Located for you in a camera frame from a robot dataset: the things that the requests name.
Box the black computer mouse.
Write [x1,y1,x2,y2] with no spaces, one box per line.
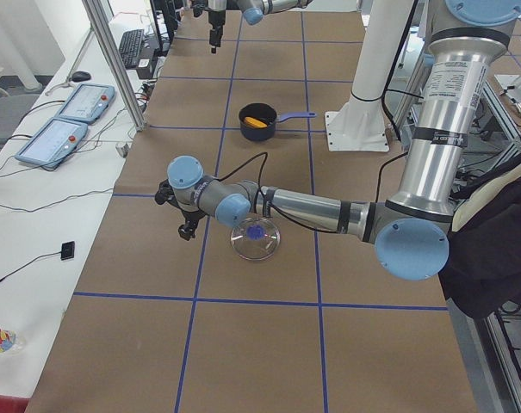
[71,71,91,83]

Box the aluminium frame post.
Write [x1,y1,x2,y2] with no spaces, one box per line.
[82,0,146,132]

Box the yellow corn cob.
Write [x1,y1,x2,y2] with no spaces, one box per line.
[243,116,268,129]

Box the black cloth jacket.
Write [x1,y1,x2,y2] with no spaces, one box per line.
[439,153,521,319]

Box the lower blue teach pendant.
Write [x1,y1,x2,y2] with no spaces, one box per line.
[15,117,88,170]

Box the glass pot lid blue knob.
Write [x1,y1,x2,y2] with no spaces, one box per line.
[230,218,281,261]

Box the upper blue teach pendant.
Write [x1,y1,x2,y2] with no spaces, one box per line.
[56,83,115,125]

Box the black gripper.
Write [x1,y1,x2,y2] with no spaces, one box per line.
[192,0,226,54]
[154,180,200,240]

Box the small black box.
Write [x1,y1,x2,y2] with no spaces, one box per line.
[60,241,76,261]

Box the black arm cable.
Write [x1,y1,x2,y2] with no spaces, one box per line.
[216,151,321,236]

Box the blue teach pendant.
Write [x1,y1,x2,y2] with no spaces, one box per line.
[56,83,115,125]
[15,117,88,170]

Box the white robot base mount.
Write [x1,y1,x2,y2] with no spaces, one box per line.
[325,0,417,152]

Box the black keyboard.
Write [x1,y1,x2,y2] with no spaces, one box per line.
[118,29,144,69]

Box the dark blue saucepan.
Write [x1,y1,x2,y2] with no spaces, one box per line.
[238,102,317,142]

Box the red plastic bottle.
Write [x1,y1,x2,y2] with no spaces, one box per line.
[0,328,26,354]

